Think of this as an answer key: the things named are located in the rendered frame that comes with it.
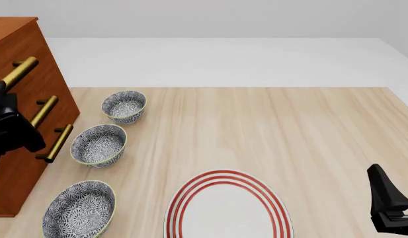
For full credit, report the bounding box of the white plate with red rings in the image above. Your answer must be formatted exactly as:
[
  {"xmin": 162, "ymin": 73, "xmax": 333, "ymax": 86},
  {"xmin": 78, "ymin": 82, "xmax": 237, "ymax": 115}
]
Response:
[{"xmin": 163, "ymin": 169, "xmax": 295, "ymax": 238}]

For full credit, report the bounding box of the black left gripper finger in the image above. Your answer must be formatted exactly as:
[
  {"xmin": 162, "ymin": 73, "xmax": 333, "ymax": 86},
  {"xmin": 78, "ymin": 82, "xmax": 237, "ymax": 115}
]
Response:
[{"xmin": 0, "ymin": 79, "xmax": 19, "ymax": 115}]

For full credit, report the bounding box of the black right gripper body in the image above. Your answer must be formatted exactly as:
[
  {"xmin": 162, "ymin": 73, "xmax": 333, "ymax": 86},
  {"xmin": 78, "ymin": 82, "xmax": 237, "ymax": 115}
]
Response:
[{"xmin": 370, "ymin": 209, "xmax": 408, "ymax": 235}]

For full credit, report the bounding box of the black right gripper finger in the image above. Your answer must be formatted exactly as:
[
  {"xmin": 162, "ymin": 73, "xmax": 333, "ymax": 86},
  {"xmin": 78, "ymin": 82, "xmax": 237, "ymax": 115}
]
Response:
[{"xmin": 366, "ymin": 163, "xmax": 408, "ymax": 212}]

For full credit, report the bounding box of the patterned grey-white bowl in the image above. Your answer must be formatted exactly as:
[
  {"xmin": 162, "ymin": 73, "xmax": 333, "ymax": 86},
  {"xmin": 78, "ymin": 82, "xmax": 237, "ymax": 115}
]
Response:
[
  {"xmin": 101, "ymin": 89, "xmax": 147, "ymax": 125},
  {"xmin": 41, "ymin": 179, "xmax": 118, "ymax": 238},
  {"xmin": 69, "ymin": 123, "xmax": 128, "ymax": 169}
]

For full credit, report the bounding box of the wooden cabinet drawer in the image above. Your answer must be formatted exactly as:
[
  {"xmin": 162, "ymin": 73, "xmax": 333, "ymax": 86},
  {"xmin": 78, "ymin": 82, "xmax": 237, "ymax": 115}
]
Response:
[
  {"xmin": 5, "ymin": 50, "xmax": 67, "ymax": 149},
  {"xmin": 0, "ymin": 82, "xmax": 81, "ymax": 218},
  {"xmin": 0, "ymin": 19, "xmax": 53, "ymax": 100}
]

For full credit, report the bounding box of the wooden cabinet with drawers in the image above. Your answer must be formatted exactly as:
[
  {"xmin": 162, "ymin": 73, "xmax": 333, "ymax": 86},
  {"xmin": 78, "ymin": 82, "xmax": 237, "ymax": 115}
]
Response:
[{"xmin": 0, "ymin": 16, "xmax": 81, "ymax": 218}]

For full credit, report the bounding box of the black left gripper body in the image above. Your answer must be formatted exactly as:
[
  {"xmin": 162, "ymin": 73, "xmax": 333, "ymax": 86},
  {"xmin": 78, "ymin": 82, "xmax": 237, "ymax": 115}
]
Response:
[{"xmin": 0, "ymin": 106, "xmax": 47, "ymax": 155}]

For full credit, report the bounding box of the brass drawer handle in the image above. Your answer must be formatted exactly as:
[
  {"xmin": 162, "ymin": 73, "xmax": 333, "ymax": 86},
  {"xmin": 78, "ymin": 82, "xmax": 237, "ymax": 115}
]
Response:
[
  {"xmin": 1, "ymin": 56, "xmax": 40, "ymax": 92},
  {"xmin": 29, "ymin": 95, "xmax": 60, "ymax": 128},
  {"xmin": 35, "ymin": 123, "xmax": 74, "ymax": 164}
]

